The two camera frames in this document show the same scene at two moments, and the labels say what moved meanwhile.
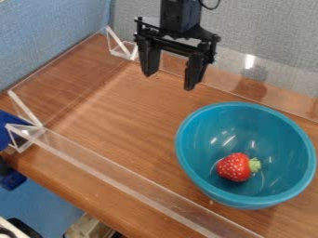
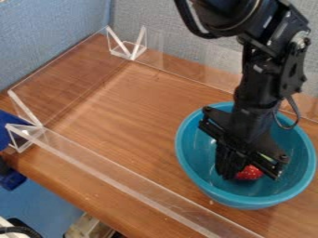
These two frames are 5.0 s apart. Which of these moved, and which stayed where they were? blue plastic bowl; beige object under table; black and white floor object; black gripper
Moved: black gripper
Stayed: blue plastic bowl; beige object under table; black and white floor object
